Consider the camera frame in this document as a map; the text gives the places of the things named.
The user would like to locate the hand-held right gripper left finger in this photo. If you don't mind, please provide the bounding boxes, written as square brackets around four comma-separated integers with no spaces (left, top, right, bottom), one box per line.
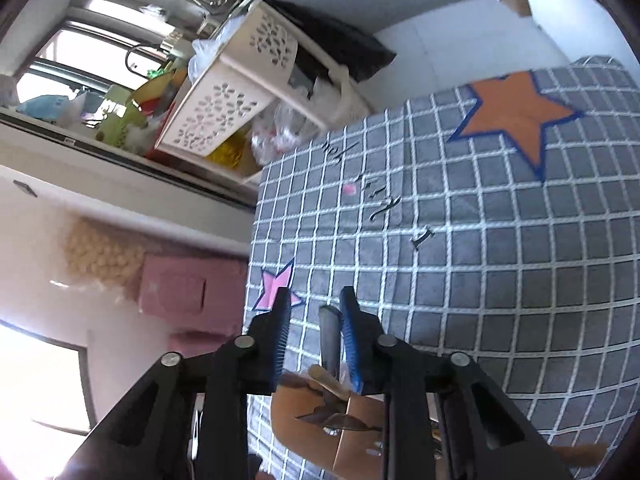
[65,287,292,480]

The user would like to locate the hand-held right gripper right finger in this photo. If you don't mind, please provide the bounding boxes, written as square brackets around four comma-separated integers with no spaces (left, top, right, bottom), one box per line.
[339,286,573,480]

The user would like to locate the pale pink utensil holder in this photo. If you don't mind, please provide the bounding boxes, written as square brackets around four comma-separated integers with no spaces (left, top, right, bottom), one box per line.
[270,364,611,480]

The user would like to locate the pink box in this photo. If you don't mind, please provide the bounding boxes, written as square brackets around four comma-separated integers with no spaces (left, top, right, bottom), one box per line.
[138,254,249,319]

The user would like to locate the grey checked tablecloth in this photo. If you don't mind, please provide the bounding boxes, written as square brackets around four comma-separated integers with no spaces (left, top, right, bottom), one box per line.
[242,55,640,480]

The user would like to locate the yellow plastic bag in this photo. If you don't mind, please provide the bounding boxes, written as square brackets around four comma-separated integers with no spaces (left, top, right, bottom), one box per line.
[205,130,254,172]

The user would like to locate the beige honeycomb panel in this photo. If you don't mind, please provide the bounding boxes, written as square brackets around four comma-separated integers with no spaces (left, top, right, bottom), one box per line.
[64,216,147,292]

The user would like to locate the clear plastic bags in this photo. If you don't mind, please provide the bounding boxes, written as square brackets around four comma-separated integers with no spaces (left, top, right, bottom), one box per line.
[250,77,342,167]

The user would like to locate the white perforated basket cart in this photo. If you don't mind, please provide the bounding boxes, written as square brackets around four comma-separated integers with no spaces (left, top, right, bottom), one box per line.
[154,0,375,187]

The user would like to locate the yellow green bowl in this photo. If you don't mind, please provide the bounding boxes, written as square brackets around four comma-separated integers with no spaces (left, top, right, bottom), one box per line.
[94,60,177,157]

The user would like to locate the white plastic bag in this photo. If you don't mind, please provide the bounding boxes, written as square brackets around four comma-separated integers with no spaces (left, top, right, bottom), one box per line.
[189,35,237,82]

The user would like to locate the black cloth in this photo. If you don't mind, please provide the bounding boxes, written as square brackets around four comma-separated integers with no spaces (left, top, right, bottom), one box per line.
[272,0,399,84]

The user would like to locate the chrome faucet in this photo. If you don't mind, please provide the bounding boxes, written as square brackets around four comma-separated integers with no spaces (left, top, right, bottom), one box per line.
[124,44,169,79]

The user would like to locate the light blue cloth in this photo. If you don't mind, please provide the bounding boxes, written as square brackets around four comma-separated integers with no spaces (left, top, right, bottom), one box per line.
[17,94,69,122]

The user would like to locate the white sliding door frame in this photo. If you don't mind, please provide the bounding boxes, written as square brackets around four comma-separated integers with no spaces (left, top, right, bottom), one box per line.
[0,107,262,211]

